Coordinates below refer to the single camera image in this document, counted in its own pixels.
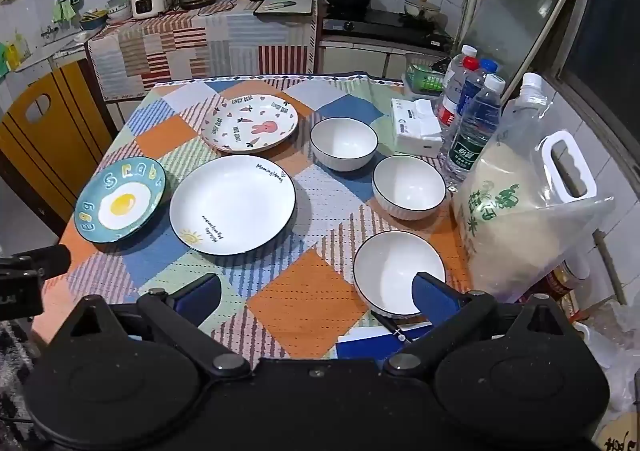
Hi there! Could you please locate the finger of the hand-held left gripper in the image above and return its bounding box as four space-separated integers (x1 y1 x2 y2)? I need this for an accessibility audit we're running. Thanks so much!
0 245 72 280

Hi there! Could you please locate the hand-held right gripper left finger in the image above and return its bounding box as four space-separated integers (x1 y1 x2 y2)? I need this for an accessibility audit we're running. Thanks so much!
72 273 251 379

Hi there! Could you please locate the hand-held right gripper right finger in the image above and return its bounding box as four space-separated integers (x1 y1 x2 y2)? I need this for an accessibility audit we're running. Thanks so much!
384 272 566 374

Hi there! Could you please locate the white bowl with dark rim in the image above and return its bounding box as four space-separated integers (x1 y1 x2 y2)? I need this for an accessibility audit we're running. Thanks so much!
310 117 379 172
353 231 447 317
372 155 447 222

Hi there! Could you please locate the large white sun print plate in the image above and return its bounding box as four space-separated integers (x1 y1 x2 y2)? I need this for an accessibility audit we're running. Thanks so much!
169 155 297 256

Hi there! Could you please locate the teal fried egg plate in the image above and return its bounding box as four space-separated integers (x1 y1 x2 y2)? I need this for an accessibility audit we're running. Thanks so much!
75 157 167 244

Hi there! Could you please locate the white rabbit print plate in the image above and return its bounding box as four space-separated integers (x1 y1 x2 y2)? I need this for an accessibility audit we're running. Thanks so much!
201 94 299 154

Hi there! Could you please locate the stack of small bowls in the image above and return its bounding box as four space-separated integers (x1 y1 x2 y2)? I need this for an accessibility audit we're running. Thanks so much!
107 0 134 22

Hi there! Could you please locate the black pen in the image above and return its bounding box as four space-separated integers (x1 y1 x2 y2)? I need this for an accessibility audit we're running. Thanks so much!
370 310 414 345

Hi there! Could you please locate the blue and white booklet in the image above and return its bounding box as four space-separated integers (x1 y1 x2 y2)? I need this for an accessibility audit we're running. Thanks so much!
336 321 434 362

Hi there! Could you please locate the checkered patchwork tablecloth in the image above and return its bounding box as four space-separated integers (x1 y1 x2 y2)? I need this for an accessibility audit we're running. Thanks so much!
32 73 476 367

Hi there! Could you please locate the clear plastic rice bag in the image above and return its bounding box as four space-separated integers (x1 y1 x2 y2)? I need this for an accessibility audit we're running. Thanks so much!
452 72 616 304

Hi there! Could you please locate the yellow wooden chair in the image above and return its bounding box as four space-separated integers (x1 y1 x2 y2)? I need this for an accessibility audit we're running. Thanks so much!
0 58 117 238

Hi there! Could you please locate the red label jar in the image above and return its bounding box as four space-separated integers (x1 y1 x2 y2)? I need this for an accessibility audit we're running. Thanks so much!
542 256 594 308

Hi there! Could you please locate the green label water bottle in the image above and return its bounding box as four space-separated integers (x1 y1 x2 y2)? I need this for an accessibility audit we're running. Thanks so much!
442 73 507 192

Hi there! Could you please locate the white tissue pack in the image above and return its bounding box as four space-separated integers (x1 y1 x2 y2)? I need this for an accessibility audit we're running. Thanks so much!
391 98 444 156

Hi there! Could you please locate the white plastic bag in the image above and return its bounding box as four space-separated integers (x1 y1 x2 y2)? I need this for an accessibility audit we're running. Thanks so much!
575 303 640 414

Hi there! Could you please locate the red cap water bottle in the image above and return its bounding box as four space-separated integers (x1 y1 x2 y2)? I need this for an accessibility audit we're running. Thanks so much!
436 56 481 142

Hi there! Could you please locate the yellow detergent bottle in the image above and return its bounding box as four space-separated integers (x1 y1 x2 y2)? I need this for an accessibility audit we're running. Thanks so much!
0 37 32 78

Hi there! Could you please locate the blue cap water bottle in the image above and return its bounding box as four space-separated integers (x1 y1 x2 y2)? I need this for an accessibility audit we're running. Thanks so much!
457 58 498 132

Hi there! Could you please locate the green plastic basket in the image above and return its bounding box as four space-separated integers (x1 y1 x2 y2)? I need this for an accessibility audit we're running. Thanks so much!
404 53 451 96

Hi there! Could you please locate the white cap clear water bottle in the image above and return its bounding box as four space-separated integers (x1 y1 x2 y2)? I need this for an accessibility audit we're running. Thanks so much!
442 45 478 92

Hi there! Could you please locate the blue basin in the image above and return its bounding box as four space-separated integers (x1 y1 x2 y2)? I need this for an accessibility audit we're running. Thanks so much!
80 10 110 31

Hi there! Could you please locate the striped patchwork counter cloth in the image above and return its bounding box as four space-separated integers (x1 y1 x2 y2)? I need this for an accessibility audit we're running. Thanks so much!
87 0 319 102

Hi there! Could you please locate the green cloth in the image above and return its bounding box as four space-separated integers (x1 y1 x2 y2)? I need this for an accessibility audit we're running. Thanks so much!
52 0 84 23

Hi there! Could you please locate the black gas stove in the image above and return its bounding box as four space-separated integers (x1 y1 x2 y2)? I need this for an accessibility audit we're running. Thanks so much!
321 8 453 50

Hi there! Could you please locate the leaning glass panel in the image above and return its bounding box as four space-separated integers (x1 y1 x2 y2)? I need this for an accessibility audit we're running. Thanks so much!
459 0 589 98

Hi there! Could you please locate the white cutting board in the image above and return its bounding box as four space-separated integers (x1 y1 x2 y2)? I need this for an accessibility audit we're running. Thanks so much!
253 0 315 16

